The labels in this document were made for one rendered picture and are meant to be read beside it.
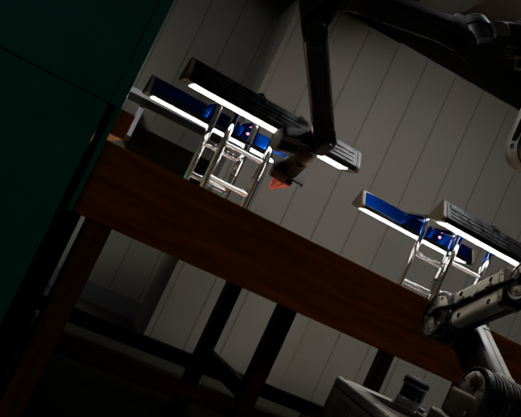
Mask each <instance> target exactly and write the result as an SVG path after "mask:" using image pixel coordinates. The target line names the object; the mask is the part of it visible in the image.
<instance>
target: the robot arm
mask: <svg viewBox="0 0 521 417"><path fill-rule="evenodd" d="M338 11H341V12H351V13H355V14H357V15H361V16H363V17H367V18H370V19H372V20H375V21H378V22H381V23H384V24H386V25H389V26H393V27H396V28H398V29H400V30H403V31H407V32H410V33H412V34H414V35H417V36H421V37H424V38H427V39H429V40H431V41H435V42H437V43H439V44H441V45H443V46H444V47H446V48H448V49H449V50H454V51H455V53H456V56H459V57H461V58H463V59H464V61H465V63H466V65H467V66H468V67H469V68H471V69H474V70H480V69H484V68H486V67H488V66H490V65H492V64H494V62H496V60H497V59H498V57H499V53H502V54H506V55H507V56H508V58H509V59H514V69H515V70H520V71H521V18H520V19H519V20H518V21H515V22H507V21H502V22H501V21H496V20H490V22H489V21H488V19H487V18H486V16H484V15H483V14H480V13H472V14H468V15H466V16H464V15H461V14H459V13H455V14H454V15H450V14H447V13H444V12H439V11H437V10H435V9H432V8H430V7H426V6H424V5H422V4H419V3H416V2H413V1H410V0H299V15H300V20H301V22H300V23H301V31H302V37H303V48H304V61H305V69H306V77H307V86H308V101H309V108H310V109H309V111H310V121H311V127H310V128H309V129H308V131H305V130H303V129H301V128H300V129H299V130H298V129H295V128H292V127H287V126H283V127H282V128H281V129H277V130H276V131H275V132H274V133H273V135H272V137H271V139H270V149H271V150H273V151H277V152H279V153H281V154H284V155H287V156H286V157H284V156H282V155H280V154H278V153H277V152H276V153H275V154H274V155H273V156H272V160H273V163H272V166H271V167H270V170H269V175H270V176H272V177H273V179H272V181H271V182H270V185H269V190H273V189H281V188H289V187H290V186H291V185H292V181H293V182H294V183H296V184H298V185H300V187H302V186H303V185H304V182H305V172H306V169H305V168H306V167H307V166H308V165H309V164H310V163H311V162H312V161H313V160H314V159H315V158H316V157H317V156H321V157H323V156H324V155H326V154H327V153H328V152H329V151H330V150H331V149H333V148H334V147H335V146H336V144H337V139H336V131H335V123H334V115H333V104H332V78H331V67H330V55H329V41H328V40H329V35H328V26H329V24H330V23H331V21H332V19H333V18H334V17H335V16H336V14H337V12H338Z"/></svg>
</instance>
